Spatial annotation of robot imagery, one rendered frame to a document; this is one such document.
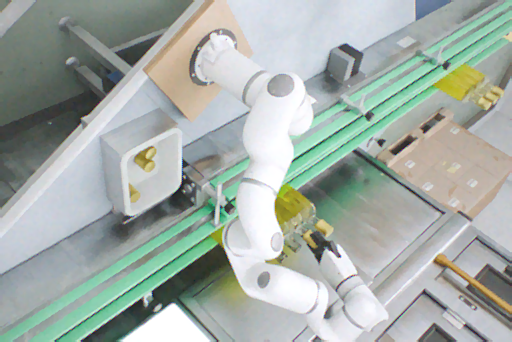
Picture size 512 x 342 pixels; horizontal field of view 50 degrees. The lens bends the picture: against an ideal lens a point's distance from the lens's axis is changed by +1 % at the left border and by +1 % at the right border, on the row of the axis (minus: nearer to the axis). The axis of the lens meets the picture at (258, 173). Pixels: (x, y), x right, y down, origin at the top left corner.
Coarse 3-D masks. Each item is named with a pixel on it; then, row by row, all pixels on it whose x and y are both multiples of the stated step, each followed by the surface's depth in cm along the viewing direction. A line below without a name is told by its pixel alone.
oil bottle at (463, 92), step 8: (440, 80) 216; (448, 80) 214; (456, 80) 215; (440, 88) 218; (448, 88) 216; (456, 88) 213; (464, 88) 212; (472, 88) 212; (456, 96) 215; (464, 96) 212; (472, 96) 212; (480, 104) 210; (488, 104) 209
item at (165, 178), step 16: (176, 128) 133; (144, 144) 127; (160, 144) 142; (176, 144) 137; (128, 160) 137; (160, 160) 146; (176, 160) 141; (128, 176) 141; (144, 176) 146; (160, 176) 149; (176, 176) 145; (128, 192) 133; (144, 192) 145; (160, 192) 145; (128, 208) 137; (144, 208) 142
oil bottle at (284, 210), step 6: (276, 198) 162; (276, 204) 160; (282, 204) 161; (288, 204) 161; (276, 210) 159; (282, 210) 159; (288, 210) 159; (294, 210) 159; (282, 216) 157; (288, 216) 158; (294, 216) 158; (300, 216) 158; (288, 222) 156; (294, 222) 157; (300, 222) 158; (294, 228) 157
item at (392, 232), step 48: (336, 192) 192; (384, 192) 195; (336, 240) 177; (384, 240) 180; (432, 240) 178; (480, 240) 185; (384, 288) 163; (432, 288) 167; (96, 336) 146; (384, 336) 156; (432, 336) 159; (480, 336) 160
